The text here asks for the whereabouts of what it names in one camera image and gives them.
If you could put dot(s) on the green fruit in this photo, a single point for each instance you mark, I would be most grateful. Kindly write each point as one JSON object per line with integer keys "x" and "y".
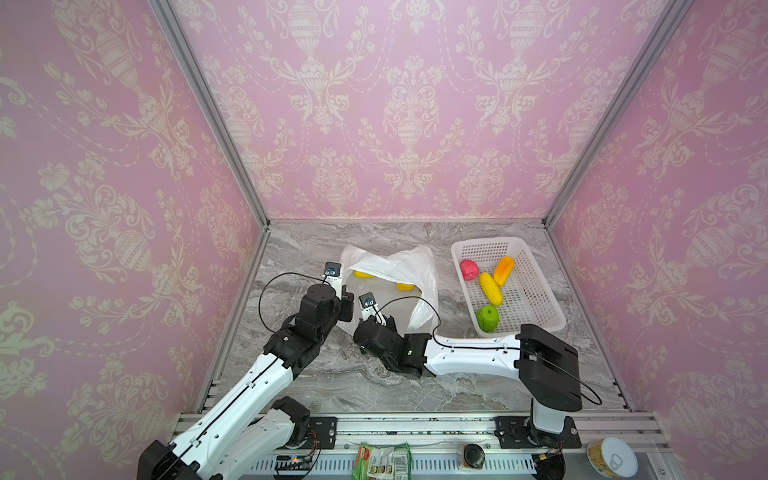
{"x": 487, "y": 318}

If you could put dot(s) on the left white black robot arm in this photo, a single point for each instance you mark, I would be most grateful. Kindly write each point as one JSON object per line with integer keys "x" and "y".
{"x": 250, "y": 421}

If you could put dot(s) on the orange mango fruit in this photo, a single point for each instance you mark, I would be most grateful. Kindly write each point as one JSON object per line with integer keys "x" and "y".
{"x": 503, "y": 270}

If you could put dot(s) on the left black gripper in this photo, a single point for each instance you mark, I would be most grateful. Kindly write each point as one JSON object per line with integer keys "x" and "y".
{"x": 347, "y": 302}

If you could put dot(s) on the aluminium front rail frame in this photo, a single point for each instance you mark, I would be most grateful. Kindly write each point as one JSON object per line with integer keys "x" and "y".
{"x": 436, "y": 441}

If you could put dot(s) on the white plastic bag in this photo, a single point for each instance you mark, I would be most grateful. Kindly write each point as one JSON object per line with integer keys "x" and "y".
{"x": 413, "y": 311}

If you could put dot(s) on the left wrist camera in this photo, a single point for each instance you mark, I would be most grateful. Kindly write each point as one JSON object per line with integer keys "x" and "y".
{"x": 333, "y": 276}

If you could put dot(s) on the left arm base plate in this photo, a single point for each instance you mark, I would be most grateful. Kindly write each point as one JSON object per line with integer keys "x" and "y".
{"x": 317, "y": 432}

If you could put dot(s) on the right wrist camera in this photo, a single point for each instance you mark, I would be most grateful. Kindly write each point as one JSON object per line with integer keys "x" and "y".
{"x": 369, "y": 309}

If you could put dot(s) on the green snack packet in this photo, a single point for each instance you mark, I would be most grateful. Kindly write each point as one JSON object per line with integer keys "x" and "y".
{"x": 383, "y": 462}

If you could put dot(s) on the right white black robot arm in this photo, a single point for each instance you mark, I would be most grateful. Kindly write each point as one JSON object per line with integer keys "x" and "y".
{"x": 547, "y": 367}

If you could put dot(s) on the pink red fruit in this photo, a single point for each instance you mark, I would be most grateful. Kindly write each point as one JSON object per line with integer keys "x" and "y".
{"x": 469, "y": 270}

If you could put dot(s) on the aluminium corner post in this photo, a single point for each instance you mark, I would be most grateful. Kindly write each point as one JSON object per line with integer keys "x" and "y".
{"x": 661, "y": 33}
{"x": 194, "y": 74}

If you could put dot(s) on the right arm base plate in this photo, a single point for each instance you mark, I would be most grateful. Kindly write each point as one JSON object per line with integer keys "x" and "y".
{"x": 518, "y": 432}

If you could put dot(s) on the black lid jar front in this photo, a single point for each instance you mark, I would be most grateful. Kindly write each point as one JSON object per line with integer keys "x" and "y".
{"x": 472, "y": 457}

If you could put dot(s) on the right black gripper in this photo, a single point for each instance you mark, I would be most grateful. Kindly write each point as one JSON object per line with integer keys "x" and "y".
{"x": 389, "y": 323}

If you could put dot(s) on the left aluminium corner post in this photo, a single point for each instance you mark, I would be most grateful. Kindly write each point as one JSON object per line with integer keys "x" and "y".
{"x": 194, "y": 74}

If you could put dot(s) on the yellow banana fruit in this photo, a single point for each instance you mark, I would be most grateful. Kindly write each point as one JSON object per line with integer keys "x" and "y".
{"x": 362, "y": 275}

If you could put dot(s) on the right aluminium corner post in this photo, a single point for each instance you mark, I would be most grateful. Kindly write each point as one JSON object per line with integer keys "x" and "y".
{"x": 661, "y": 33}

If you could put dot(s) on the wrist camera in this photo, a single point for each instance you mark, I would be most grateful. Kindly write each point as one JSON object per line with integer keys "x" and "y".
{"x": 369, "y": 309}
{"x": 333, "y": 276}

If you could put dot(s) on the white perforated plastic basket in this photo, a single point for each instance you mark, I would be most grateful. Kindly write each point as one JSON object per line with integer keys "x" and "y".
{"x": 526, "y": 297}

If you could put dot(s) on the tin can pull tab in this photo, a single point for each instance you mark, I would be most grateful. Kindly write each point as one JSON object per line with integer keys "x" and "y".
{"x": 612, "y": 458}

